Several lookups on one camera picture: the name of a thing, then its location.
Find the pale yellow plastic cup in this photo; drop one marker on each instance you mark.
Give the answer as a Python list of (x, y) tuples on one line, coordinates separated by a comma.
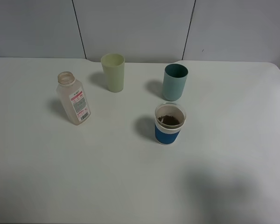
[(113, 66)]

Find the teal green plastic cup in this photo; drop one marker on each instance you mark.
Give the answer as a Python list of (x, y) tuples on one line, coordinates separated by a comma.
[(175, 76)]

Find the clear plastic beverage bottle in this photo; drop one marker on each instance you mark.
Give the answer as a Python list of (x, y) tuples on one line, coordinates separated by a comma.
[(73, 98)]

